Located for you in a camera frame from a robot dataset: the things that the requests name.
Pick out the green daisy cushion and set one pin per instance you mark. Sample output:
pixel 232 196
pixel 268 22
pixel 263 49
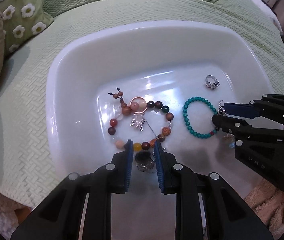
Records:
pixel 22 20

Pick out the white fluffy blanket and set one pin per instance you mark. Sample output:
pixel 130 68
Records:
pixel 268 13

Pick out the silver flower earring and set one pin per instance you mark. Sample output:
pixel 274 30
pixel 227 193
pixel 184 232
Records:
pixel 137 122

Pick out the silver pink crystal earring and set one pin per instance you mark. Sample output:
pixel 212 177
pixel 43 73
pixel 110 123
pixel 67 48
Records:
pixel 230 140

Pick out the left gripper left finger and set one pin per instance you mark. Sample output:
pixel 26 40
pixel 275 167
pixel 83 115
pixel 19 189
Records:
pixel 80 207

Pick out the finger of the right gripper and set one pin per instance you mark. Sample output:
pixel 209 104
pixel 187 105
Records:
pixel 241 127
pixel 255 109

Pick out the green textured bedspread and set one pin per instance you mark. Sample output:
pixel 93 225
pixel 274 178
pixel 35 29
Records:
pixel 27 174

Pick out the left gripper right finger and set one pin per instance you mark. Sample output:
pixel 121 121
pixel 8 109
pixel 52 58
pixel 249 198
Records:
pixel 205 204

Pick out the white plastic tray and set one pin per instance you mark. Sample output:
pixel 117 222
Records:
pixel 167 61

